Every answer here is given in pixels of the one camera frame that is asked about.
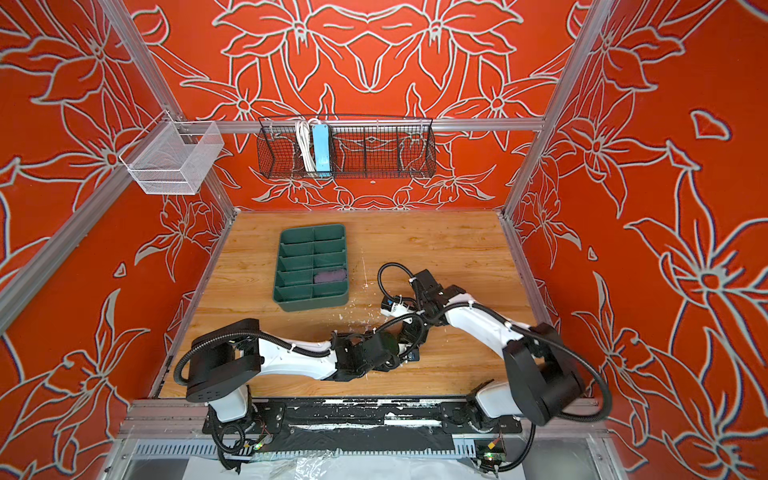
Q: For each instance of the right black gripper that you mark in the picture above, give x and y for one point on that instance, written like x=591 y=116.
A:
x=408 y=332

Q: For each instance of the light blue box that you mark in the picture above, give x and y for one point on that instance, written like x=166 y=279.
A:
x=321 y=143

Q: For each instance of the black wire wall basket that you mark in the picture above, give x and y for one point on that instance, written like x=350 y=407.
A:
x=362 y=147

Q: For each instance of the purple sock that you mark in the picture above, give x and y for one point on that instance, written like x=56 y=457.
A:
x=330 y=276

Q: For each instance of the green divided plastic tray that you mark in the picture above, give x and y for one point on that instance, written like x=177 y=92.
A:
x=302 y=251

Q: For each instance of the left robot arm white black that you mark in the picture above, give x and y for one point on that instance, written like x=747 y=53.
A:
x=217 y=368

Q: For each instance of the clear mesh wall basket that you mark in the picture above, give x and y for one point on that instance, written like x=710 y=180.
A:
x=169 y=157

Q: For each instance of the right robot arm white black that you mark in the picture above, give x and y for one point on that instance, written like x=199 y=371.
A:
x=544 y=378

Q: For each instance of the white slotted cable duct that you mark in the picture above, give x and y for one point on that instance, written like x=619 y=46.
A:
x=181 y=449

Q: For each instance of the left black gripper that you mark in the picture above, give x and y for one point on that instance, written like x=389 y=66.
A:
x=384 y=366

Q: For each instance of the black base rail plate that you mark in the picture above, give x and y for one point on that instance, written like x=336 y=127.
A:
x=420 y=426

